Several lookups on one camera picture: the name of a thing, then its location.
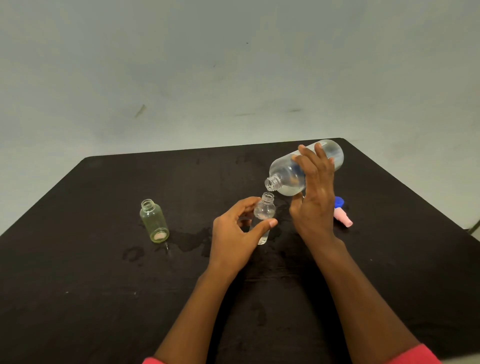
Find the pink bottle cap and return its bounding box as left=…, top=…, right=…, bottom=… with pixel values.
left=333, top=207, right=354, bottom=229

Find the pink long-sleeved top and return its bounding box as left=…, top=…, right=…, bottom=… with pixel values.
left=142, top=343, right=444, bottom=364

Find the small clear bottle with liquid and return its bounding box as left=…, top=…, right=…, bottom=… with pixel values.
left=251, top=192, right=277, bottom=246

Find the person's left hand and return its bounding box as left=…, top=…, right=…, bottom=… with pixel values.
left=207, top=196, right=279, bottom=276

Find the person's right forearm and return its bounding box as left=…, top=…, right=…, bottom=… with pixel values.
left=303, top=236, right=421, bottom=362

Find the small empty clear bottle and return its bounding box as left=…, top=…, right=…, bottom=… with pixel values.
left=139, top=199, right=170, bottom=244

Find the person's right hand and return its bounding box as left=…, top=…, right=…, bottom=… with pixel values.
left=289, top=142, right=346, bottom=249

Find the person's left forearm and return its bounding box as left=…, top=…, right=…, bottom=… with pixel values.
left=153, top=262, right=249, bottom=364

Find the large clear plastic bottle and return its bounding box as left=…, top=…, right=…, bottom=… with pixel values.
left=265, top=139, right=345, bottom=197

